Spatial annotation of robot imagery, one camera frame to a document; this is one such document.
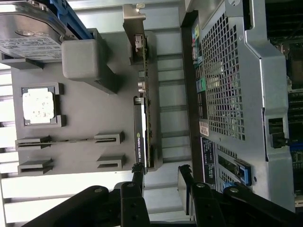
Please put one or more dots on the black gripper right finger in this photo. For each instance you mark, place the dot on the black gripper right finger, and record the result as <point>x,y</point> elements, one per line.
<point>206,205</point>

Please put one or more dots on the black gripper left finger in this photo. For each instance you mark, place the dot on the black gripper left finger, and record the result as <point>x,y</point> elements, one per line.
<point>132,203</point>

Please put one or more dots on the blue case latch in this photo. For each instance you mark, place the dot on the blue case latch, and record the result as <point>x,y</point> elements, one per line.
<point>243,172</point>

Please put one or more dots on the grey parts rack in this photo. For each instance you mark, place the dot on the grey parts rack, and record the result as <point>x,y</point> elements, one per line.
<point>82,113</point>

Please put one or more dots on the black open PC case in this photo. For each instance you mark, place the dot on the black open PC case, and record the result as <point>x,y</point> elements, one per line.
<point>274,94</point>

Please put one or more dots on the silver CPU chip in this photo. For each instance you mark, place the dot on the silver CPU chip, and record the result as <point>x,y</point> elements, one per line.
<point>38,106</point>

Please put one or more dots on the hard disk in blue caddy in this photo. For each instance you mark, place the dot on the hard disk in blue caddy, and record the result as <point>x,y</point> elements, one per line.
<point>28,30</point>

